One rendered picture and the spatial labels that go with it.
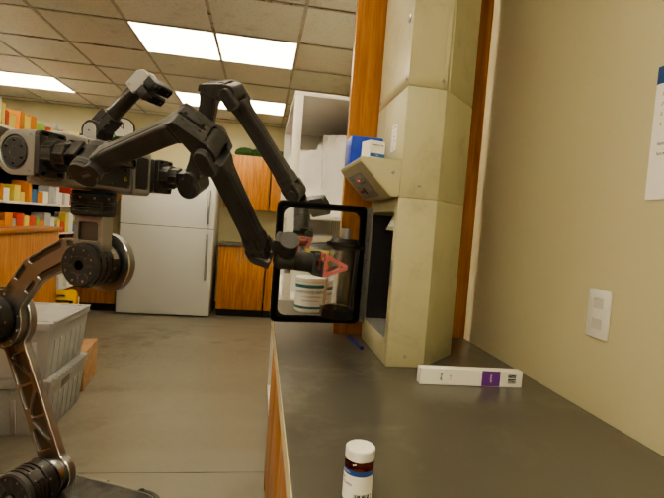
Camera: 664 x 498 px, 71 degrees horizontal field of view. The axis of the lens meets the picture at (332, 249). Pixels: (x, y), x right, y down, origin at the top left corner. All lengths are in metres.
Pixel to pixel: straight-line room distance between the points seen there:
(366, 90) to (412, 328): 0.84
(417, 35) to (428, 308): 0.74
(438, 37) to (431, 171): 0.36
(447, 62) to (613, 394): 0.92
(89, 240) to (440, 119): 1.15
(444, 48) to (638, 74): 0.47
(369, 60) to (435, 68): 0.40
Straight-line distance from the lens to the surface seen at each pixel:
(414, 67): 1.37
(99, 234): 1.67
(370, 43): 1.75
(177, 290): 6.28
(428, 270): 1.33
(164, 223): 6.23
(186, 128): 1.10
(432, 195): 1.32
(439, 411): 1.08
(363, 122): 1.68
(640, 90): 1.27
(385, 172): 1.29
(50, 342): 3.11
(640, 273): 1.18
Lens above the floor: 1.32
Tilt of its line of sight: 3 degrees down
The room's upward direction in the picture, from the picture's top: 4 degrees clockwise
